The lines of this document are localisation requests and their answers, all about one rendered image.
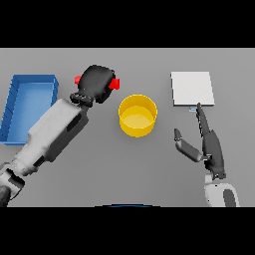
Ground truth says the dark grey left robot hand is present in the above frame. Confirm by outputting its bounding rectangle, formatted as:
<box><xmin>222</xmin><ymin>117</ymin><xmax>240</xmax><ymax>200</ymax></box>
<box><xmin>69</xmin><ymin>65</ymin><xmax>117</xmax><ymax>108</ymax></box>

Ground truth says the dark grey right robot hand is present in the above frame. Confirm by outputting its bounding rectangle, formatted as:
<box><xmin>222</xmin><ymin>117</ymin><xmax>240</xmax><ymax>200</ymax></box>
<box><xmin>173</xmin><ymin>103</ymin><xmax>227</xmax><ymax>181</ymax></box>

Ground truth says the red beaker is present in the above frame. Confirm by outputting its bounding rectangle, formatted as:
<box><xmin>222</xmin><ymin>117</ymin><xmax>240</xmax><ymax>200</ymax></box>
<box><xmin>73</xmin><ymin>75</ymin><xmax>122</xmax><ymax>92</ymax></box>

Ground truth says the yellow bowl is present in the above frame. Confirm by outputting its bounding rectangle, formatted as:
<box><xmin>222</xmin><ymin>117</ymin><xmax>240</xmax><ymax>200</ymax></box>
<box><xmin>118</xmin><ymin>94</ymin><xmax>159</xmax><ymax>138</ymax></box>

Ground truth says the blue tray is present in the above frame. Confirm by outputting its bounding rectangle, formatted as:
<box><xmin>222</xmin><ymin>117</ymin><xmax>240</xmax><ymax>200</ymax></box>
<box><xmin>0</xmin><ymin>74</ymin><xmax>60</xmax><ymax>146</ymax></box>

